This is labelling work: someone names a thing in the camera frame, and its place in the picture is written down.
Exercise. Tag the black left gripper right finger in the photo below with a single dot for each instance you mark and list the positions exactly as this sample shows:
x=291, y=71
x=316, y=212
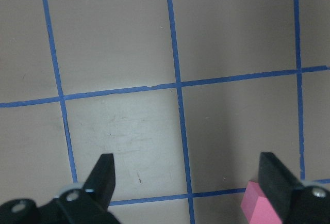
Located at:
x=278, y=184

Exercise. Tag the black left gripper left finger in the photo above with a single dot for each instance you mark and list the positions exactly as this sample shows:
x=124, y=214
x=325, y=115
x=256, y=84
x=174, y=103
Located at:
x=99, y=185

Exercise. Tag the pink foam cube centre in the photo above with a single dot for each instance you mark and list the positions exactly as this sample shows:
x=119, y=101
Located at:
x=256, y=206

